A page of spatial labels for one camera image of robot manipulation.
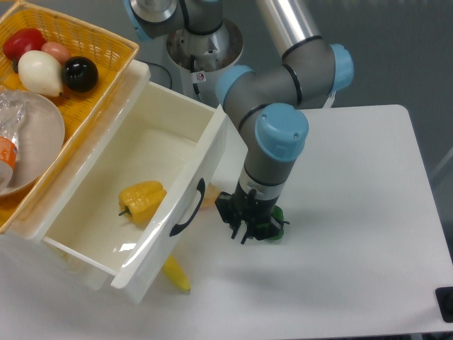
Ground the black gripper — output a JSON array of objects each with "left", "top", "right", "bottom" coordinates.
[{"left": 215, "top": 184, "right": 278, "bottom": 244}]

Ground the white top drawer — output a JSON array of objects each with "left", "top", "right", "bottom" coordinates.
[{"left": 43, "top": 83, "right": 227, "bottom": 304}]

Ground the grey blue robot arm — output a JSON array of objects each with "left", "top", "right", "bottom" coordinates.
[{"left": 124, "top": 1, "right": 354, "bottom": 240}]

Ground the white drawer cabinet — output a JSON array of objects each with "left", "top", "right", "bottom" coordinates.
[{"left": 1, "top": 60, "right": 151, "bottom": 290}]

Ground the green bell pepper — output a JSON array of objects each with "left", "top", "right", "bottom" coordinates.
[{"left": 255, "top": 205, "right": 289, "bottom": 241}]

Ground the bread piece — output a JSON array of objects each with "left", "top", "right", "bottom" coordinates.
[{"left": 200, "top": 182, "right": 222, "bottom": 209}]

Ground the yellow banana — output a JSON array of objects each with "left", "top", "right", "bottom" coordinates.
[{"left": 161, "top": 255, "right": 191, "bottom": 293}]

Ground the yellow bell pepper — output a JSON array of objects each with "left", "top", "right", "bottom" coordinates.
[{"left": 118, "top": 181, "right": 167, "bottom": 224}]

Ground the black device at edge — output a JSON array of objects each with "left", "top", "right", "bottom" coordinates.
[{"left": 435, "top": 286, "right": 453, "bottom": 323}]

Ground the yellow wicker basket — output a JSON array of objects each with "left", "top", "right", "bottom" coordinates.
[{"left": 1, "top": 1, "right": 138, "bottom": 231}]

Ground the beige plate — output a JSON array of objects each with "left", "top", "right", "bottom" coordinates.
[{"left": 1, "top": 91, "right": 65, "bottom": 198}]

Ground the black round fruit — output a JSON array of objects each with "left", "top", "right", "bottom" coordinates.
[{"left": 61, "top": 56, "right": 99, "bottom": 93}]

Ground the orange white package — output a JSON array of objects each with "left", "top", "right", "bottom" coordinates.
[{"left": 0, "top": 137, "right": 18, "bottom": 191}]

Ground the pink round fruit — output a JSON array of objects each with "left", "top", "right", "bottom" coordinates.
[{"left": 41, "top": 42, "right": 71, "bottom": 65}]

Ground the white onion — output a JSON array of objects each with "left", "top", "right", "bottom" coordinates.
[{"left": 18, "top": 50, "right": 64, "bottom": 97}]

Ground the clear plastic bag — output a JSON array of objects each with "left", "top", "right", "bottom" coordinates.
[{"left": 1, "top": 89, "right": 27, "bottom": 146}]

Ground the black drawer handle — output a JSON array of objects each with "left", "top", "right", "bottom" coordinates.
[{"left": 169, "top": 178, "right": 206, "bottom": 237}]

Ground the white table bracket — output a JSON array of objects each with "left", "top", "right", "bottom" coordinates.
[{"left": 323, "top": 91, "right": 336, "bottom": 109}]

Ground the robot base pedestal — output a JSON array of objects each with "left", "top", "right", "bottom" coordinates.
[{"left": 166, "top": 19, "right": 243, "bottom": 108}]

